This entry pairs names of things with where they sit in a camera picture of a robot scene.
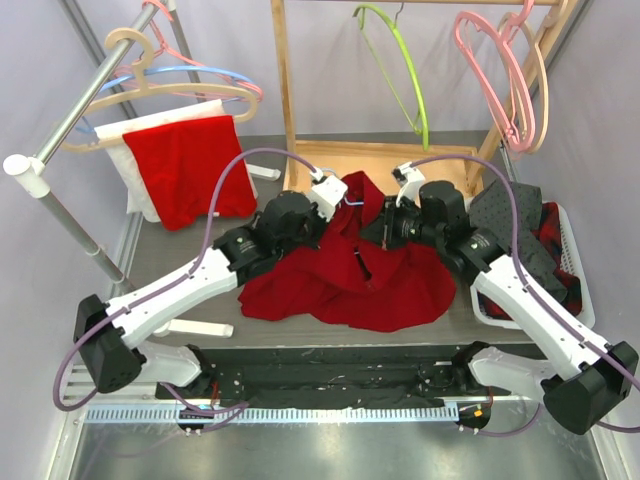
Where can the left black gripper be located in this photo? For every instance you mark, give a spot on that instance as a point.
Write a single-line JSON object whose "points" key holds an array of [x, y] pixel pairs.
{"points": [[322, 224]]}

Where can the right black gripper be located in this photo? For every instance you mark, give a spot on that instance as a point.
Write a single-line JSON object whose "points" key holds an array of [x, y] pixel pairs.
{"points": [[382, 231]]}

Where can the blue wire hanger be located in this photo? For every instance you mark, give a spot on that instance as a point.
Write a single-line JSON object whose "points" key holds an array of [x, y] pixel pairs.
{"points": [[346, 201]]}

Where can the dark red skirt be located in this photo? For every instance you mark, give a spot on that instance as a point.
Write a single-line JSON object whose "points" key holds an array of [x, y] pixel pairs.
{"points": [[392, 290]]}

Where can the grey dotted garment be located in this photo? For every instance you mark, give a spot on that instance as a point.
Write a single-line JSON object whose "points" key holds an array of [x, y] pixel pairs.
{"points": [[520, 230]]}

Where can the white plastic laundry basket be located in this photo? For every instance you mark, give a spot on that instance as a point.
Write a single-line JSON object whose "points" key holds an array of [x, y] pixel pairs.
{"points": [[554, 234]]}

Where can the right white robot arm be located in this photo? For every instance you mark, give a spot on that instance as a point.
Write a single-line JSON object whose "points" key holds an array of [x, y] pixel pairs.
{"points": [[581, 378]]}

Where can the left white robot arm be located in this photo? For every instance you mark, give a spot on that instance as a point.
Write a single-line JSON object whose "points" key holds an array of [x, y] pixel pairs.
{"points": [[112, 337]]}

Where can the green hanger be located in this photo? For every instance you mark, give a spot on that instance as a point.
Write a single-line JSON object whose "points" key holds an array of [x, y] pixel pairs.
{"points": [[419, 122]]}

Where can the beige wooden hanger left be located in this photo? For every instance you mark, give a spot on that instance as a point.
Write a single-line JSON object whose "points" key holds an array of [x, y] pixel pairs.
{"points": [[126, 33]]}

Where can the beige wooden hanger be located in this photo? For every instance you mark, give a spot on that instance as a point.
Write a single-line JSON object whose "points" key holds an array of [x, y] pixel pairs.
{"points": [[536, 76], [126, 33]]}

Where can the beige wooden hanger right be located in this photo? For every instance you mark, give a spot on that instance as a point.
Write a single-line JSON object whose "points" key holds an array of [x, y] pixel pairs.
{"points": [[536, 76]]}

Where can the pink hanger right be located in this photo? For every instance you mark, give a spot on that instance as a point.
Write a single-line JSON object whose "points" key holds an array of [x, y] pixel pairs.
{"points": [[492, 75]]}

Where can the pink hanger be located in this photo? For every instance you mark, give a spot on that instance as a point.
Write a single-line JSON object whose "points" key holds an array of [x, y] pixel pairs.
{"points": [[170, 50], [492, 75]]}

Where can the pink hanger left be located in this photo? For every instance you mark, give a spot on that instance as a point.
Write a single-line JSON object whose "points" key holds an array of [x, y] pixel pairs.
{"points": [[170, 50]]}

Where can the blue hanger left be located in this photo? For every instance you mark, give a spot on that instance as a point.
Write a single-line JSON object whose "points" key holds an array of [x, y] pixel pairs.
{"points": [[235, 88]]}

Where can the wooden clothes rack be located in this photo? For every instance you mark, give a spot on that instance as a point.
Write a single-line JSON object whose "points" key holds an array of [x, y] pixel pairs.
{"points": [[377, 159]]}

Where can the bright red hung garment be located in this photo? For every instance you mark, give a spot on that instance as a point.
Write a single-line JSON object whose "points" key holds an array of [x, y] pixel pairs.
{"points": [[180, 164]]}

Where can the red plaid garment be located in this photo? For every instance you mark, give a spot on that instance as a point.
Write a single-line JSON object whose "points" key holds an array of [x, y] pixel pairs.
{"points": [[560, 250]]}

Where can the white hung cloth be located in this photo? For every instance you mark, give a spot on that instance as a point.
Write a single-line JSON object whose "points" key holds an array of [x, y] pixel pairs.
{"points": [[123, 158]]}

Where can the metal clothes rack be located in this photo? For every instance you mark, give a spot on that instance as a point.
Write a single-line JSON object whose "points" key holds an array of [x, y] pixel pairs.
{"points": [[27, 170]]}

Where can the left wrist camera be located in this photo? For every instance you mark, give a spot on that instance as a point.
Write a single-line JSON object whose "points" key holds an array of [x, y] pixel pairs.
{"points": [[326, 192]]}

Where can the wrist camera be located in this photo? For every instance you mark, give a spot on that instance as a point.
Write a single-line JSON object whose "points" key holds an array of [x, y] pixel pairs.
{"points": [[326, 192], [410, 179]]}

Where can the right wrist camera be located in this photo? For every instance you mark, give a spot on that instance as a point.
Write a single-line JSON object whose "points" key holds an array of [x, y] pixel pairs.
{"points": [[410, 179]]}

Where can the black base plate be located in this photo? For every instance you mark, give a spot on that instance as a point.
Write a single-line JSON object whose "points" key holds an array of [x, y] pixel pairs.
{"points": [[333, 378]]}

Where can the white cable duct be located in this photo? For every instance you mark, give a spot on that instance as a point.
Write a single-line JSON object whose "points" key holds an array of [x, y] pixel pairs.
{"points": [[167, 413]]}

